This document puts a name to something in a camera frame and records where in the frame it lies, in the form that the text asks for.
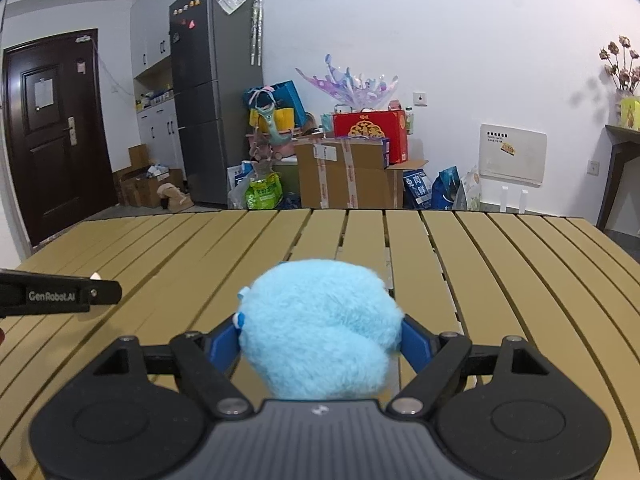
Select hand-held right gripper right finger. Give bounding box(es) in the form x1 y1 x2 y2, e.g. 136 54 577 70
387 314 556 419

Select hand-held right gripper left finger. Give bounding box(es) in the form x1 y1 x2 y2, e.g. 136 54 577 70
82 314 252 420

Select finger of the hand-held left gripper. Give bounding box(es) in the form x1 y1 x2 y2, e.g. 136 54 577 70
0 269 122 317

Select light blue plush toy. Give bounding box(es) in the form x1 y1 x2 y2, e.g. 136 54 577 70
236 258 404 401

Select dark brown door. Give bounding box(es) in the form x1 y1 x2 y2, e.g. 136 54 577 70
2 28 119 249

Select open cardboard box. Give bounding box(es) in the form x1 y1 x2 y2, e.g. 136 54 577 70
113 143 187 209

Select tan folding table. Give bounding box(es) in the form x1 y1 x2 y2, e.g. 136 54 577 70
0 208 640 480

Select dark blue pet food bag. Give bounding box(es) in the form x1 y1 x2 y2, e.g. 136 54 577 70
432 166 462 211

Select green plastic bag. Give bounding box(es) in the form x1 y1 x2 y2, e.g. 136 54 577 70
244 172 283 211

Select white pet food bag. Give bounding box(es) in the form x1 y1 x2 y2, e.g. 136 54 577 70
459 166 484 212

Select white and blue bag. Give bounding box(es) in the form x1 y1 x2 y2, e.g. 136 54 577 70
226 160 257 209

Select large taped cardboard box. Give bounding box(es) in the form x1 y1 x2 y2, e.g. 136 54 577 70
292 137 405 210

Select pink toy figure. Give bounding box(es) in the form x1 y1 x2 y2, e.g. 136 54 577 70
245 132 277 177

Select red gift box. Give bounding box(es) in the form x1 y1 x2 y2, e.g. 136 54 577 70
332 109 409 165

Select blue gift bag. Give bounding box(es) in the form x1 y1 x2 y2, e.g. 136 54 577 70
243 80 307 128

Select grey refrigerator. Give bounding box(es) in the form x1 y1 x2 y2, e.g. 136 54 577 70
168 0 265 208

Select iridescent bouquet wrap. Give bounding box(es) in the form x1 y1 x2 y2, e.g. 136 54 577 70
295 53 402 113

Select dark wooden side table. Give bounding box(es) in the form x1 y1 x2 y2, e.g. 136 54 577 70
596 124 640 237

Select yellow vase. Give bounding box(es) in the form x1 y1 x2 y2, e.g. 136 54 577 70
619 89 640 132

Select iridescent wrap roll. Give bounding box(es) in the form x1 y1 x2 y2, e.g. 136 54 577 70
248 0 265 67

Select dried flowers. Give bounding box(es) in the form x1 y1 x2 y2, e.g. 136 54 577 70
599 35 640 97

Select white wall heater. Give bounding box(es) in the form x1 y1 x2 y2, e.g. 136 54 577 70
479 123 548 189

